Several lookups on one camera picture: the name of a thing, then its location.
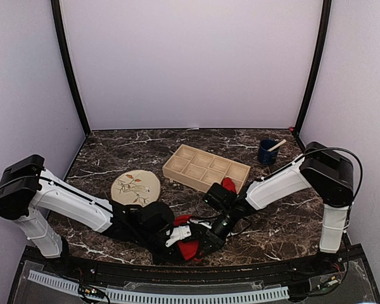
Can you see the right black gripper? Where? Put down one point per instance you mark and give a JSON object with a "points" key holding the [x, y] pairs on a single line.
{"points": [[216, 242]]}

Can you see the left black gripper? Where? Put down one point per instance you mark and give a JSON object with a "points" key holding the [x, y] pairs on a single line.
{"points": [[172, 255]]}

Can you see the red santa sock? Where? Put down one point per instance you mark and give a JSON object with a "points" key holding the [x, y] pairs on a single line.
{"points": [[188, 249], [228, 184]]}

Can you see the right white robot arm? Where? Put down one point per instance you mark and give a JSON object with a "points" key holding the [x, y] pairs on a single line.
{"points": [[328, 171]]}

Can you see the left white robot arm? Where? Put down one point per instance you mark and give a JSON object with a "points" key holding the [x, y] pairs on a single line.
{"points": [[27, 186]]}

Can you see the round painted wooden plate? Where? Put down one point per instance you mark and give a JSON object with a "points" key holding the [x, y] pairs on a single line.
{"points": [[136, 187]]}

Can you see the wooden compartment tray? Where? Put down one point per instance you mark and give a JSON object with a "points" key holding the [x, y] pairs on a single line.
{"points": [[199, 169]]}

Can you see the dark blue enamel mug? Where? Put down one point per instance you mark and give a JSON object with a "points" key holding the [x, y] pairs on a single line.
{"points": [[266, 157]]}

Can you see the wooden stick in mug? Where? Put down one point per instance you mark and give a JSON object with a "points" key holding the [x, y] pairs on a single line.
{"points": [[277, 145]]}

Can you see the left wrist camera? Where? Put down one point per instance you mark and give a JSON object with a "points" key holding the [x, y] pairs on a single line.
{"points": [[179, 233]]}

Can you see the black front table rail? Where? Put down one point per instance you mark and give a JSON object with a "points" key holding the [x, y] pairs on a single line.
{"points": [[111, 272]]}

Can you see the white slotted cable duct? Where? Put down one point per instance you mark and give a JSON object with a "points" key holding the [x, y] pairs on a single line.
{"points": [[135, 292]]}

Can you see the left black frame post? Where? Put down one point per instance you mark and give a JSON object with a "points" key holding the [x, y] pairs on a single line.
{"points": [[67, 65]]}

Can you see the black frame post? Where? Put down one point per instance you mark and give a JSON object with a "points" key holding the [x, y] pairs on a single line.
{"points": [[67, 65], [315, 66]]}

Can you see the right black frame post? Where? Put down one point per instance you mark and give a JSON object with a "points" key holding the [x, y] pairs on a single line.
{"points": [[315, 66]]}

